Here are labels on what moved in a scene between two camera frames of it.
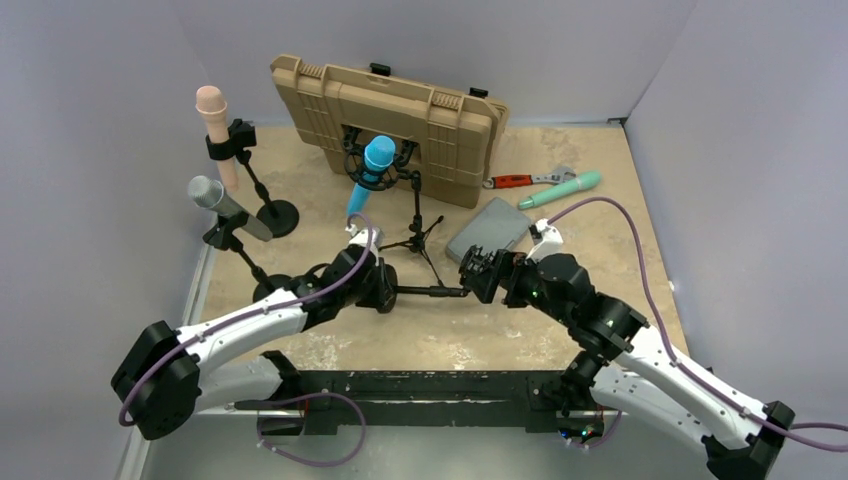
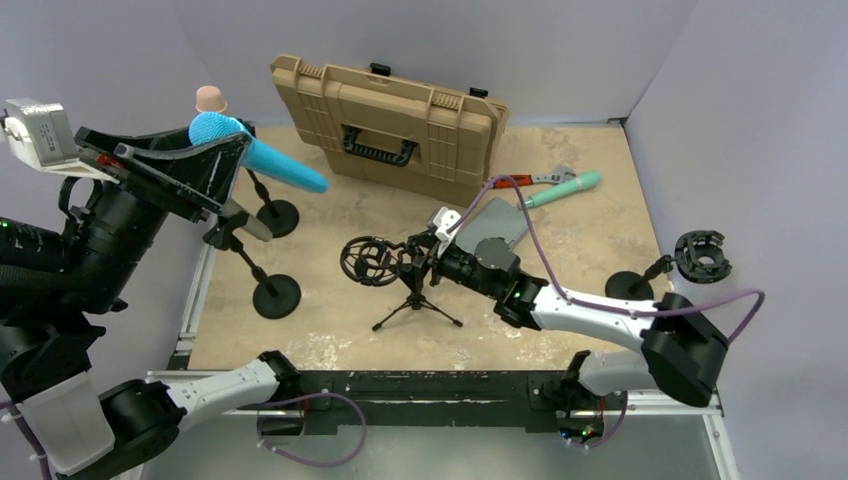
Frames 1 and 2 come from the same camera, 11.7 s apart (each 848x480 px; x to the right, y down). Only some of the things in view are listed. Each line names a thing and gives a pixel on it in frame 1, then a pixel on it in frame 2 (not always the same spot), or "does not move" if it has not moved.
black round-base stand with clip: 278,216 does not move
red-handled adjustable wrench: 556,177 does not move
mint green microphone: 584,181 does not move
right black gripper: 500,272 → 426,241
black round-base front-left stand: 222,236 does not move
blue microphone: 379,154 → 257,156
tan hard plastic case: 458,133 does not move
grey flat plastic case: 497,226 does not move
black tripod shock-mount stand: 395,172 → 374,261
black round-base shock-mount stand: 392,290 → 698,257
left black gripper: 377,297 → 203,176
